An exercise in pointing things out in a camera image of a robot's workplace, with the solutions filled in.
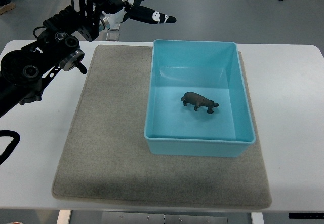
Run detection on brown hippo toy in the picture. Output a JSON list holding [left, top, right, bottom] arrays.
[[181, 92, 219, 114]]

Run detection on lower floor outlet cover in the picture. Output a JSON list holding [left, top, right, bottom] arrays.
[[106, 32, 120, 41]]

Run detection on grey felt mat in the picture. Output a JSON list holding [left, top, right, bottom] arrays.
[[52, 45, 272, 209]]

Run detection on blue plastic box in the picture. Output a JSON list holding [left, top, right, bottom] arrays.
[[144, 40, 256, 157]]

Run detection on black table control panel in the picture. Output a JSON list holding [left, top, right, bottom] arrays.
[[288, 212, 324, 220]]

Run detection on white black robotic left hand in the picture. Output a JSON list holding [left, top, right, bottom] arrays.
[[105, 0, 177, 29]]

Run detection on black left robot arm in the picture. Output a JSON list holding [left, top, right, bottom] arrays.
[[1, 0, 124, 116]]

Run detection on black cable loop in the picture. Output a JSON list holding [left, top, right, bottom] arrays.
[[0, 129, 21, 165]]

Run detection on metal table frame plate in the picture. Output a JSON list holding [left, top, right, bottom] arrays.
[[101, 211, 228, 224]]

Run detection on tan shoe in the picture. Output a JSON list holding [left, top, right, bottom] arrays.
[[0, 2, 16, 15]]

